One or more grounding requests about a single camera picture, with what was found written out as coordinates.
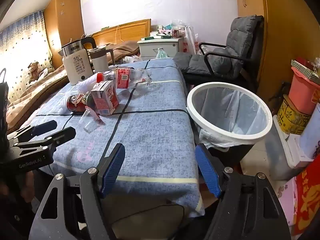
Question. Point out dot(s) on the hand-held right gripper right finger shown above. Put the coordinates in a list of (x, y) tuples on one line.
[(207, 170)]

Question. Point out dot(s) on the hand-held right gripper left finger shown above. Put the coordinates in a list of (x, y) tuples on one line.
[(113, 170)]

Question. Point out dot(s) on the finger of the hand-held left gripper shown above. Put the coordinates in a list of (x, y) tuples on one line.
[(62, 133), (43, 127)]

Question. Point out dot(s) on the clear plastic cup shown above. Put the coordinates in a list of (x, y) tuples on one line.
[(87, 121)]

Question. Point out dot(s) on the red cartoon drink can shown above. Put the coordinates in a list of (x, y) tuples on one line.
[(78, 102)]

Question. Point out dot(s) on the clear plastic wrap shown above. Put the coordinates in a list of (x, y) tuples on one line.
[(85, 83)]

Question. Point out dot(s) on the red drink carton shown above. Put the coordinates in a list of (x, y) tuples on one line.
[(105, 97)]

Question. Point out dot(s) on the white mesh waste bin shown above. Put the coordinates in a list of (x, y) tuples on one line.
[(200, 112)]

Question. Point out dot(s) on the clear red-label plastic bottle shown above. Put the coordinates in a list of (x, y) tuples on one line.
[(123, 77)]

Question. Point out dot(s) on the person's left forearm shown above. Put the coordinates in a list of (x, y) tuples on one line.
[(15, 205)]

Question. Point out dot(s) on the brown blanket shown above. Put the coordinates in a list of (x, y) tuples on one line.
[(37, 90)]

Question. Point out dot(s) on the brown stuffed toy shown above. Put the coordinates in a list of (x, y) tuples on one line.
[(36, 70)]

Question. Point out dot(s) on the white electric kettle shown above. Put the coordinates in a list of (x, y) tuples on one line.
[(76, 66)]

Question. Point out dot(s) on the clear storage box white lid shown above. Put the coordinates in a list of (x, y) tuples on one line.
[(285, 150)]

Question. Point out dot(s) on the white mug with brown lid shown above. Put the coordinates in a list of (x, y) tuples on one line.
[(100, 61)]

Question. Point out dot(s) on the pink floral sheet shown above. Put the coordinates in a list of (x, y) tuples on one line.
[(285, 200)]

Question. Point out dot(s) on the blue white dotted curtain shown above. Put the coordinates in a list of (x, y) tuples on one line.
[(20, 45)]

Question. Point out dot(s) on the yellow patterned box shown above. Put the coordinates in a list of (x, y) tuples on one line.
[(292, 117)]

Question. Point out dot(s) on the white crumpled cloth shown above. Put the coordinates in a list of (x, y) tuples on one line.
[(131, 58)]

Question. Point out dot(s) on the wooden wardrobe with star decals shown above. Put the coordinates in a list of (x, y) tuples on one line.
[(65, 25)]

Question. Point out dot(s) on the red gold banner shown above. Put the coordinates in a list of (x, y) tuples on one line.
[(308, 200)]

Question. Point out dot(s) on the black red walking stick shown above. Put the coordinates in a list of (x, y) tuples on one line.
[(280, 91)]

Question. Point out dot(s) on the lavender cylindrical container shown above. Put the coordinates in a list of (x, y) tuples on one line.
[(311, 135)]

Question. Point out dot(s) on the green flat packet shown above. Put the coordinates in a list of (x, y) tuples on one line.
[(105, 28)]

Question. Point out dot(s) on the pink plastic bucket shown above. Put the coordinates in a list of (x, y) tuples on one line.
[(302, 92)]

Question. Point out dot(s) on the green plastic bag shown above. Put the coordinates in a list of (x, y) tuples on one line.
[(162, 54)]

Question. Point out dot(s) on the wooden headboard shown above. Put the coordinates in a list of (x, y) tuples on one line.
[(135, 31)]

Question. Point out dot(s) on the green white book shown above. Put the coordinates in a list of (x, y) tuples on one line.
[(147, 38)]

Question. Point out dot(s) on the white nightstand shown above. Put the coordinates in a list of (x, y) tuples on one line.
[(160, 46)]

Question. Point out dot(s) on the white red shopping bag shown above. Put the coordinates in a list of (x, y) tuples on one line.
[(191, 40)]

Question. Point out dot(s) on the grey quilted chair cushion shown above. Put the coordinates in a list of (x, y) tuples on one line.
[(240, 35)]

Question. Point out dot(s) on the striped gift box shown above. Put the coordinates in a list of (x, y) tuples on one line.
[(303, 67)]

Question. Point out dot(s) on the clear plastic bag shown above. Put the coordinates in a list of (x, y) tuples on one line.
[(178, 23)]

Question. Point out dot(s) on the tall wooden wardrobe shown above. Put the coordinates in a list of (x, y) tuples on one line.
[(282, 30)]

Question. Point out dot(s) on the black frame armchair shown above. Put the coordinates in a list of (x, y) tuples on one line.
[(232, 55)]

